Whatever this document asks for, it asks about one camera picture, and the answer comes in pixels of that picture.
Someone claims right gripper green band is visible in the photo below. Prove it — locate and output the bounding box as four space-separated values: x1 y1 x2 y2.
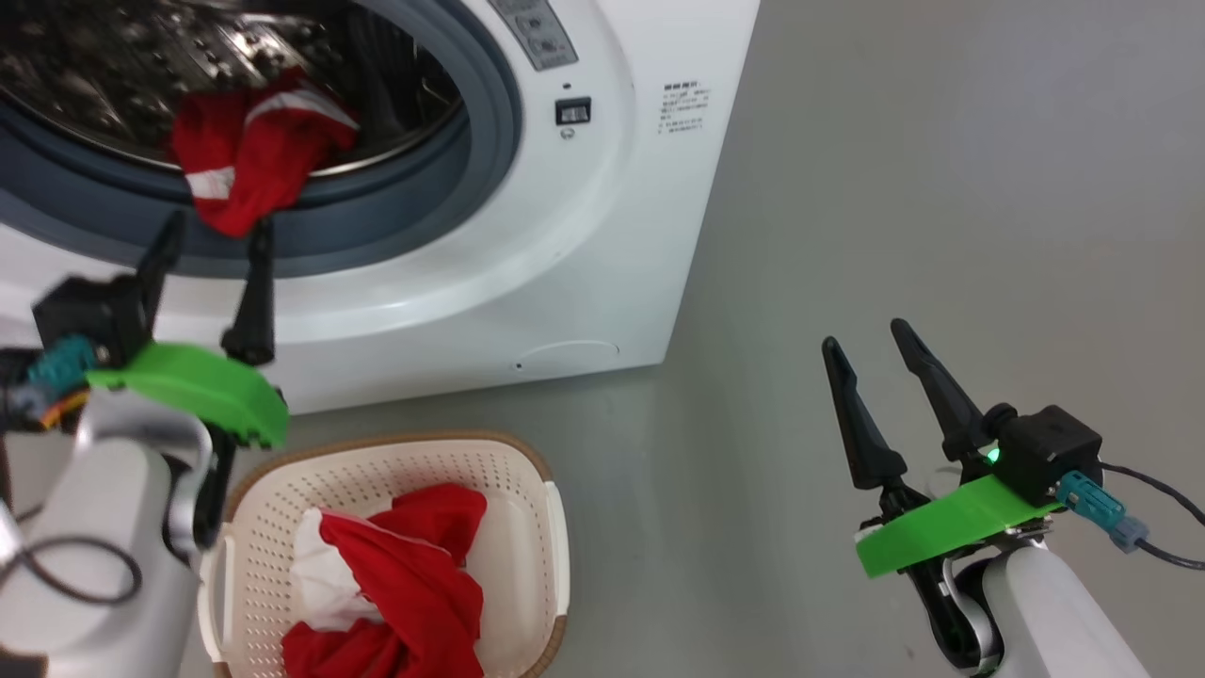
822 319 1065 578

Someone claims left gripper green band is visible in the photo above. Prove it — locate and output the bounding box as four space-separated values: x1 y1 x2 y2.
85 212 289 449

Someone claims red and white garment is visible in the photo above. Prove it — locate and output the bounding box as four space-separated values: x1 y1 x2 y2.
281 483 489 678
169 68 361 238

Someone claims grey rubber door gasket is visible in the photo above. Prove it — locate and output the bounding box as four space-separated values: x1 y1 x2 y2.
0 0 523 279

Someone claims white front-load washing machine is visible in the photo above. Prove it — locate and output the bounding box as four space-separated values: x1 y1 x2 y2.
0 0 762 415

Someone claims cream perforated laundry basket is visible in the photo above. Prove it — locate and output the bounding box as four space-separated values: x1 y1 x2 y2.
198 431 570 678

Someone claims steel washer drum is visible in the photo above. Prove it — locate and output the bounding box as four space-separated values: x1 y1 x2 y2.
0 0 467 175

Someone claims printed text notice sticker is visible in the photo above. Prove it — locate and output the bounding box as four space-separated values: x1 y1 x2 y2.
659 83 713 134

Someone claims grey warning sticker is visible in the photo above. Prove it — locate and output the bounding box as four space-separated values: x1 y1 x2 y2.
490 0 578 73

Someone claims left camera cable teal plug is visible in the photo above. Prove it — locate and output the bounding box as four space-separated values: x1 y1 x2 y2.
0 337 144 605

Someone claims camera cable teal plug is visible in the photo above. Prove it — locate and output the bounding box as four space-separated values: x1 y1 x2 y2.
0 337 144 605
1056 460 1205 572

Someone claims right camera cable teal plug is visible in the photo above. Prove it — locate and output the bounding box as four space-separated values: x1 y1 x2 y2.
1056 460 1205 572

